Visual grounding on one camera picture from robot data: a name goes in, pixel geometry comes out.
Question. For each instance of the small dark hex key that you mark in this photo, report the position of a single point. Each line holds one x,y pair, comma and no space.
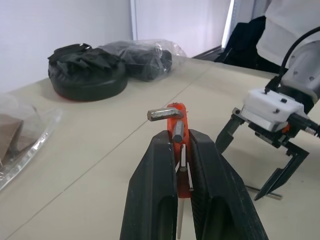
184,175

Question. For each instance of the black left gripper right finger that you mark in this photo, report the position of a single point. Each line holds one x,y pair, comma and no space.
220,195

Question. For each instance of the clear bag of black items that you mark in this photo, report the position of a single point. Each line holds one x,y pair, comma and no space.
145,62

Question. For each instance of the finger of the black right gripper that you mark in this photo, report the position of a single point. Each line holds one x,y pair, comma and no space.
228,135
292,165

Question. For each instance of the black chair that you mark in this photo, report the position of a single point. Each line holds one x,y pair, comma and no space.
245,42

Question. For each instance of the loose thin hex key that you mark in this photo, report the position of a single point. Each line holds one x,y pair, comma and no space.
277,196

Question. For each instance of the round black pouch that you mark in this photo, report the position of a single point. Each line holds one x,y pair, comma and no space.
90,87

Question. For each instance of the crumpled black cloth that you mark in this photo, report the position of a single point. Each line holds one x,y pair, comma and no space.
82,60

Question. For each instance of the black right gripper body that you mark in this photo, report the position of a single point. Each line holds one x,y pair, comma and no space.
270,138

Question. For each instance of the brown cardboard piece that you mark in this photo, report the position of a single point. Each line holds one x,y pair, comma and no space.
15,135

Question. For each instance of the orange hex key holder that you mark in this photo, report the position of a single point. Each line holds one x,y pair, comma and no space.
170,125

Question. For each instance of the white vertical post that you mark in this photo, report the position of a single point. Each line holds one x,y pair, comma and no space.
228,22

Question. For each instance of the clear plastic bag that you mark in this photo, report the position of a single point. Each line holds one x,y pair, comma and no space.
37,140

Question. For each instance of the large grey hex key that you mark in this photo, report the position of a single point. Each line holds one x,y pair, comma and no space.
162,113

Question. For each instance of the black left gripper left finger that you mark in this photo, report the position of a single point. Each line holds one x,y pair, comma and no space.
150,180

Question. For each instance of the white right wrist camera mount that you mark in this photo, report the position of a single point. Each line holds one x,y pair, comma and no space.
270,107

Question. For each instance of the thin dark hex key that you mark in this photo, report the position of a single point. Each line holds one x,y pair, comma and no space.
183,157

